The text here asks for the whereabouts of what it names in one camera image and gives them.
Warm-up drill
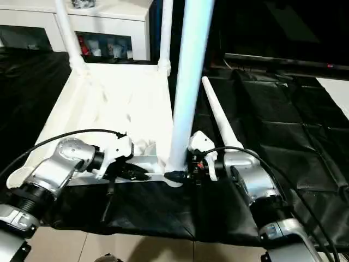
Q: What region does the white plastic table top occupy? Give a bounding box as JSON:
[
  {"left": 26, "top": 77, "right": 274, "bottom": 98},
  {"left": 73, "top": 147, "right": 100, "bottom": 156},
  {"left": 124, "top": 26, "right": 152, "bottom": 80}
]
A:
[{"left": 8, "top": 63, "right": 189, "bottom": 189}]

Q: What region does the white plastic table leg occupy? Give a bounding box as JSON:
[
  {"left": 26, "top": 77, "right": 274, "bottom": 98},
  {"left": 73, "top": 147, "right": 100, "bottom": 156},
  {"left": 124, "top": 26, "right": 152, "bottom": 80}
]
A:
[
  {"left": 158, "top": 0, "right": 174, "bottom": 76},
  {"left": 55, "top": 0, "right": 89, "bottom": 76},
  {"left": 165, "top": 0, "right": 215, "bottom": 174},
  {"left": 202, "top": 76, "right": 244, "bottom": 151}
]

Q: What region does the white cabinet with glass doors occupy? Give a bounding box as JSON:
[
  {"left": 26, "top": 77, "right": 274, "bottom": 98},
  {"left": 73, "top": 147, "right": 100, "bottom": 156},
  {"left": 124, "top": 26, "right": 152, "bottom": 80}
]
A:
[{"left": 0, "top": 0, "right": 154, "bottom": 61}]

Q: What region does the black plastic mat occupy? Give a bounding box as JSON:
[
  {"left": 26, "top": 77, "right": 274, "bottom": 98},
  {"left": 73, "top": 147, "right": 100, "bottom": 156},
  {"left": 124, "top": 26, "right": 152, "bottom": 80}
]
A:
[{"left": 0, "top": 46, "right": 349, "bottom": 243}]

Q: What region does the flat white board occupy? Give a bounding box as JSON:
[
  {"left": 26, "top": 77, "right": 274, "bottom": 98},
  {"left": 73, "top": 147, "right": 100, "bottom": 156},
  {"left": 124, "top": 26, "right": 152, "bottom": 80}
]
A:
[{"left": 316, "top": 78, "right": 349, "bottom": 121}]

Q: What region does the large black screen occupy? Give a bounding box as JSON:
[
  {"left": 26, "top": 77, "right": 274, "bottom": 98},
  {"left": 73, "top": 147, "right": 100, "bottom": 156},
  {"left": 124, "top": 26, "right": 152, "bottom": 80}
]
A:
[{"left": 210, "top": 0, "right": 349, "bottom": 72}]

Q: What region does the grey left robot foot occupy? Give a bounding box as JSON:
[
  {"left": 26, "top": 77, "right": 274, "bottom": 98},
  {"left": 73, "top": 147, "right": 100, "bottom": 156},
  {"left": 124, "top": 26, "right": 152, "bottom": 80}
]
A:
[{"left": 95, "top": 254, "right": 122, "bottom": 262}]

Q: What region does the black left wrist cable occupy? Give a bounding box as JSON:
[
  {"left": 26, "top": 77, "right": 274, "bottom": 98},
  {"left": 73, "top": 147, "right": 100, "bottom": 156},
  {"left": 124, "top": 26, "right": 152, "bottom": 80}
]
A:
[{"left": 0, "top": 129, "right": 127, "bottom": 181}]

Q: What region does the dark object on cabinet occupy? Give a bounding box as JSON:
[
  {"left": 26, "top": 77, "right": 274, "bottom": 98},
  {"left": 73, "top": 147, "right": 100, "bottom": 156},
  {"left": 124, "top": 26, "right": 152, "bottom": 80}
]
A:
[{"left": 72, "top": 0, "right": 96, "bottom": 9}]

